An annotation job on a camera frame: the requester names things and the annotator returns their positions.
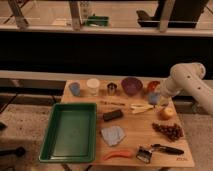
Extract black rectangular block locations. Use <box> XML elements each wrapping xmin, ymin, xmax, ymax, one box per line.
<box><xmin>103</xmin><ymin>110</ymin><xmax>123</xmax><ymax>122</ymax></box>

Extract yellow apple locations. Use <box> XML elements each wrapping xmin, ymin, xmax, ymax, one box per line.
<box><xmin>160</xmin><ymin>107</ymin><xmax>174</xmax><ymax>120</ymax></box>

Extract bunch of red grapes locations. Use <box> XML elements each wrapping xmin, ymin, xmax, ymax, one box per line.
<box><xmin>152</xmin><ymin>123</ymin><xmax>183</xmax><ymax>141</ymax></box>

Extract white cup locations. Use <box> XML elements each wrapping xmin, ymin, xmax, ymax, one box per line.
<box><xmin>86</xmin><ymin>78</ymin><xmax>100</xmax><ymax>96</ymax></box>

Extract thin brown stick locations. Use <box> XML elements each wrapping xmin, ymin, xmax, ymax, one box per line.
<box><xmin>100</xmin><ymin>101</ymin><xmax>125</xmax><ymax>106</ymax></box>

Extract blue folded cloth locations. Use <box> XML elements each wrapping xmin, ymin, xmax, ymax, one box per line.
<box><xmin>101</xmin><ymin>126</ymin><xmax>125</xmax><ymax>146</ymax></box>

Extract green box on shelf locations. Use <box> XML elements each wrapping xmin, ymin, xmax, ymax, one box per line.
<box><xmin>86</xmin><ymin>16</ymin><xmax>109</xmax><ymax>26</ymax></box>

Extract blue sponge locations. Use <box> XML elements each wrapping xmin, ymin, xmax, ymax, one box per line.
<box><xmin>148</xmin><ymin>92</ymin><xmax>160</xmax><ymax>105</ymax></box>

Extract orange chili pepper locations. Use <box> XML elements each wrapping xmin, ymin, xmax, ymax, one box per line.
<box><xmin>103</xmin><ymin>150</ymin><xmax>133</xmax><ymax>160</ymax></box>

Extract purple bowl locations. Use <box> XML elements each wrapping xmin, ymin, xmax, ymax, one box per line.
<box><xmin>121</xmin><ymin>77</ymin><xmax>143</xmax><ymax>96</ymax></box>

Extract small metal cup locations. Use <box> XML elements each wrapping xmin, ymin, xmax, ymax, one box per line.
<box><xmin>107</xmin><ymin>82</ymin><xmax>117</xmax><ymax>96</ymax></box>

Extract green plastic tray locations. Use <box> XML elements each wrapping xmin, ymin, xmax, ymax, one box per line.
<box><xmin>39</xmin><ymin>103</ymin><xmax>97</xmax><ymax>163</ymax></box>

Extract metal binder clip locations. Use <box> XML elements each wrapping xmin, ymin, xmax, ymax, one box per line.
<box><xmin>136</xmin><ymin>146</ymin><xmax>152</xmax><ymax>164</ymax></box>

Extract red bowl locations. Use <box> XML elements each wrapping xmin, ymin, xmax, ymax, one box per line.
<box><xmin>146</xmin><ymin>81</ymin><xmax>160</xmax><ymax>93</ymax></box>

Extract black handled peeler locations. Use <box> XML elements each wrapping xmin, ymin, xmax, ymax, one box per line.
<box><xmin>151</xmin><ymin>144</ymin><xmax>184</xmax><ymax>155</ymax></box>

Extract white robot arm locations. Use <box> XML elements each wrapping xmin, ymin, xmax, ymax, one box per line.
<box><xmin>160</xmin><ymin>62</ymin><xmax>213</xmax><ymax>116</ymax></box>

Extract blue cup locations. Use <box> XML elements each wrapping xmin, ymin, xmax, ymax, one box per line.
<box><xmin>69</xmin><ymin>82</ymin><xmax>80</xmax><ymax>96</ymax></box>

